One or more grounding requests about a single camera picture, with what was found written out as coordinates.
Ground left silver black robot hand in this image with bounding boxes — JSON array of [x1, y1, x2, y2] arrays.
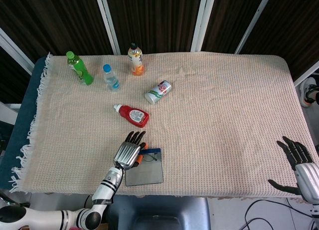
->
[[113, 131, 150, 171]]

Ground blue glasses case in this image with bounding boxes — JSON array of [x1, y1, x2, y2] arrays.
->
[[124, 147, 164, 187]]

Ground clear water bottle blue cap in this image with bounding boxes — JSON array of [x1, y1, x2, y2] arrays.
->
[[103, 64, 121, 92]]

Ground white drink can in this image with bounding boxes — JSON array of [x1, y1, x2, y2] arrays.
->
[[144, 80, 172, 105]]

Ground dark folding screen white frame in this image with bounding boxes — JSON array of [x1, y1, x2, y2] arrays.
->
[[0, 0, 319, 121]]

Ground orange juice bottle black cap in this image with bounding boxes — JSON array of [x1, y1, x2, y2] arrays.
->
[[127, 42, 145, 76]]

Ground red ketchup bottle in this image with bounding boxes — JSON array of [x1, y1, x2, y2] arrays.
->
[[113, 104, 150, 128]]

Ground beige waffle weave tablecloth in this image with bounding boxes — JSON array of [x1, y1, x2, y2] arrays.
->
[[8, 51, 319, 200]]

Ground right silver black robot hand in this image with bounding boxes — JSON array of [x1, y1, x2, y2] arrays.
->
[[268, 136, 319, 205]]

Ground black floor cable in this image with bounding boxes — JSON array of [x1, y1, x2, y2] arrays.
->
[[239, 199, 315, 230]]

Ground green drink bottle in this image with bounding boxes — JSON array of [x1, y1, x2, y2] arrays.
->
[[66, 51, 94, 86]]

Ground white sneaker orange trim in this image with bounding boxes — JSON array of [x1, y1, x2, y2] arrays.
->
[[299, 77, 319, 108]]

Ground thin metal-frame eyeglasses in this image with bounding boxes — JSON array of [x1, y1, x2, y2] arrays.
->
[[141, 152, 159, 163]]

